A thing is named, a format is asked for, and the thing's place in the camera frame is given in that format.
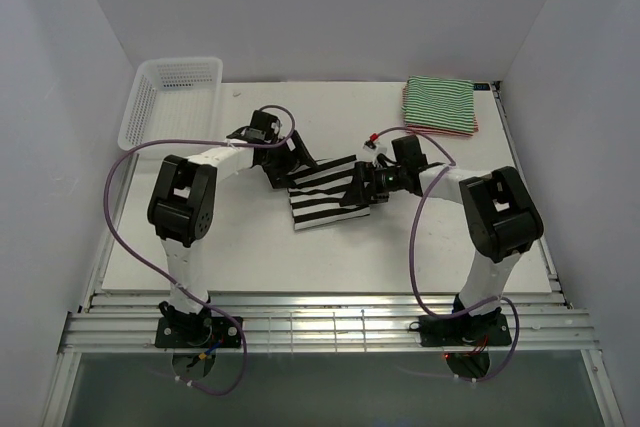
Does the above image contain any black white striped tank top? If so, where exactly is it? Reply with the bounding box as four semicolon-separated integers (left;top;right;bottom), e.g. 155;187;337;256
287;155;370;232

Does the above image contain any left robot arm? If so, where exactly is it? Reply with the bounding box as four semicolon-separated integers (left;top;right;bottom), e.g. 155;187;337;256
147;108;318;347

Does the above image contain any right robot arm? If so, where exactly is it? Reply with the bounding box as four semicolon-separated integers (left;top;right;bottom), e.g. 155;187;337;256
340;135;544;347

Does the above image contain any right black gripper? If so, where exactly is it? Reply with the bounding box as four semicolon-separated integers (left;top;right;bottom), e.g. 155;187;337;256
339;161;406;206

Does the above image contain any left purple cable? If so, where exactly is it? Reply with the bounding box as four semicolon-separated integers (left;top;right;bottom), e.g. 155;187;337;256
102;104;297;396

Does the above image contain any green striped tank top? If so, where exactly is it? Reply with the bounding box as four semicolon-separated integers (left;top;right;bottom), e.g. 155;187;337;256
402;76;478;135

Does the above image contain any red striped tank top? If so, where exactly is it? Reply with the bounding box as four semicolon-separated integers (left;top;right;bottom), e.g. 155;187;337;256
403;114;479;138

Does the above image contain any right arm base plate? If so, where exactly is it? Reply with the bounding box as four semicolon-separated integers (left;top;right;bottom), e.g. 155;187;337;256
408;314;512;347

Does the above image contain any aluminium rail frame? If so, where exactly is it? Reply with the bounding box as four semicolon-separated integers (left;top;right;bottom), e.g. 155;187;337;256
57;80;591;356

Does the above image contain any blue table label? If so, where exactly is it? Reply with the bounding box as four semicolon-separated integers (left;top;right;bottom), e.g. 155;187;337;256
473;82;491;91

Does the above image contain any white plastic basket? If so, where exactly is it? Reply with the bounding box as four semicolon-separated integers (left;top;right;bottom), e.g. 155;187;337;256
118;56;223;151

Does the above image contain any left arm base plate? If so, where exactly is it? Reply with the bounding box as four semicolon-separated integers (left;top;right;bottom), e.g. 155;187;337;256
153;317;242;350

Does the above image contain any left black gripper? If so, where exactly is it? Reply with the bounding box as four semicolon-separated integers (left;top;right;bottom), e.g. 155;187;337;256
262;131;318;190

